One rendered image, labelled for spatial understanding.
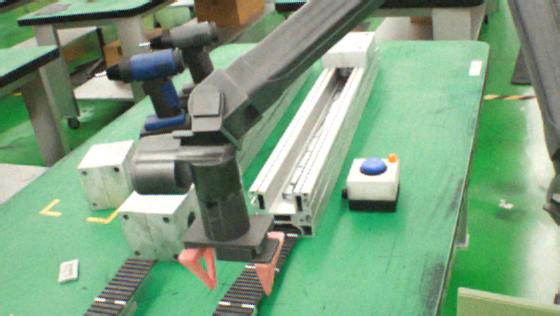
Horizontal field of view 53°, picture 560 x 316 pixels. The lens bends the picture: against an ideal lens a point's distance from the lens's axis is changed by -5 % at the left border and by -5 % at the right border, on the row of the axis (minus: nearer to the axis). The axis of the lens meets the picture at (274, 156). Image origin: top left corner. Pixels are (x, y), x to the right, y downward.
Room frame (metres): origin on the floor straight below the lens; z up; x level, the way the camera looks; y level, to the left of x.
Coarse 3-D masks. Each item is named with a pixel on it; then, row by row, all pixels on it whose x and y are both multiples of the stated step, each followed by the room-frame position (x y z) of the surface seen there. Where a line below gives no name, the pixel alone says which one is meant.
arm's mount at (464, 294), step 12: (468, 288) 0.37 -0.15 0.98; (468, 300) 0.37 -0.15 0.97; (480, 300) 0.36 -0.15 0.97; (492, 300) 0.36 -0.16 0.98; (504, 300) 0.35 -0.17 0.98; (516, 300) 0.35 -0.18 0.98; (528, 300) 0.34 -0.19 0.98; (468, 312) 0.37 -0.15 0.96; (480, 312) 0.36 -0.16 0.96; (492, 312) 0.36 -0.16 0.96; (504, 312) 0.35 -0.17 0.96; (516, 312) 0.35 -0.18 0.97; (528, 312) 0.34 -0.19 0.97; (540, 312) 0.34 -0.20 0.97; (552, 312) 0.33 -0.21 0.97
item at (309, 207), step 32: (320, 96) 1.18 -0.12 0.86; (352, 96) 1.14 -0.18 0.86; (288, 128) 1.02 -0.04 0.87; (320, 128) 1.06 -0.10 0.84; (352, 128) 1.11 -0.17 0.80; (288, 160) 0.93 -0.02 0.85; (320, 160) 0.87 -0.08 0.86; (256, 192) 0.80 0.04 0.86; (288, 192) 0.83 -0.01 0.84; (320, 192) 0.83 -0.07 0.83
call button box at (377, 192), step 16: (384, 160) 0.88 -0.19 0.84; (352, 176) 0.84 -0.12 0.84; (368, 176) 0.84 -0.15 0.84; (384, 176) 0.83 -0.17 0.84; (352, 192) 0.83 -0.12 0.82; (368, 192) 0.82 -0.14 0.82; (384, 192) 0.81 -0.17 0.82; (352, 208) 0.83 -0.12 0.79; (368, 208) 0.82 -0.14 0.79; (384, 208) 0.81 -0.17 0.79
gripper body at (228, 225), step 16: (240, 192) 0.60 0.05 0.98; (208, 208) 0.59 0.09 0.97; (224, 208) 0.58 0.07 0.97; (240, 208) 0.59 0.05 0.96; (192, 224) 0.63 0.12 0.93; (208, 224) 0.59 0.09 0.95; (224, 224) 0.58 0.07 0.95; (240, 224) 0.59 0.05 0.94; (256, 224) 0.61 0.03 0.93; (272, 224) 0.61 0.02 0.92; (192, 240) 0.60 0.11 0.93; (208, 240) 0.59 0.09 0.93; (224, 240) 0.58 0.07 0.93; (240, 240) 0.58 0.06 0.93; (256, 240) 0.57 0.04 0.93
